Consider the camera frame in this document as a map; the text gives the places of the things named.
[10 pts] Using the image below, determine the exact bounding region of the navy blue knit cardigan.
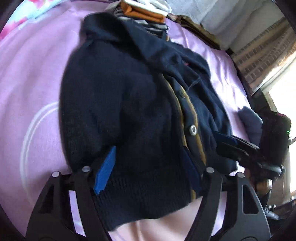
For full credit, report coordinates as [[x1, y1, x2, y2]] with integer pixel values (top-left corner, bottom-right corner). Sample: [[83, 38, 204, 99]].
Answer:
[[60, 13, 237, 231]]

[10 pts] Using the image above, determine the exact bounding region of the grey fleece garment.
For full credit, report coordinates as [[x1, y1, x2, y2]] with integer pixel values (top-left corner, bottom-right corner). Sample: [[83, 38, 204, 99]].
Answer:
[[238, 106, 263, 146]]

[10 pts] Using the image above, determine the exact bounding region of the brown checked curtain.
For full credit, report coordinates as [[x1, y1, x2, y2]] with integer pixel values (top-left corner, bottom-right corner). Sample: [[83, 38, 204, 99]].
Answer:
[[231, 18, 295, 95]]

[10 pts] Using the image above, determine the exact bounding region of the brown folded bedding stack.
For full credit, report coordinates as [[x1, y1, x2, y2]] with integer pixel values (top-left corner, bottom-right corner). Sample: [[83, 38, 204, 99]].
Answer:
[[167, 14, 221, 50]]

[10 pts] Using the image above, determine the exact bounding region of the white lace cover cloth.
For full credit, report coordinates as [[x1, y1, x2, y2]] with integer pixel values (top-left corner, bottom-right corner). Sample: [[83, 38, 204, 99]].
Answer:
[[168, 0, 284, 52]]

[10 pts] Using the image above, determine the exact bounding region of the black white striped garment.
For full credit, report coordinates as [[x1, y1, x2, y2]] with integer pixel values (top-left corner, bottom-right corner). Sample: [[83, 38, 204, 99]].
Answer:
[[107, 5, 169, 41]]

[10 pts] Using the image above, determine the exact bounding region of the white folded garment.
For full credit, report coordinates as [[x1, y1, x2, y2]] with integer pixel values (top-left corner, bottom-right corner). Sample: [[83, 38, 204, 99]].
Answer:
[[122, 0, 171, 16]]

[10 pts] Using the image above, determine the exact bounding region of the purple printed bed sheet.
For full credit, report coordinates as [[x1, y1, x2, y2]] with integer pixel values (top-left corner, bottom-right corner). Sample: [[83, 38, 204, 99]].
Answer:
[[1, 1, 250, 240]]

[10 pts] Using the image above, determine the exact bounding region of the orange folded garment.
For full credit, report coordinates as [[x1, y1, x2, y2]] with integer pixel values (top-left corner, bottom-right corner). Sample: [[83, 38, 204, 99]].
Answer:
[[120, 1, 166, 23]]

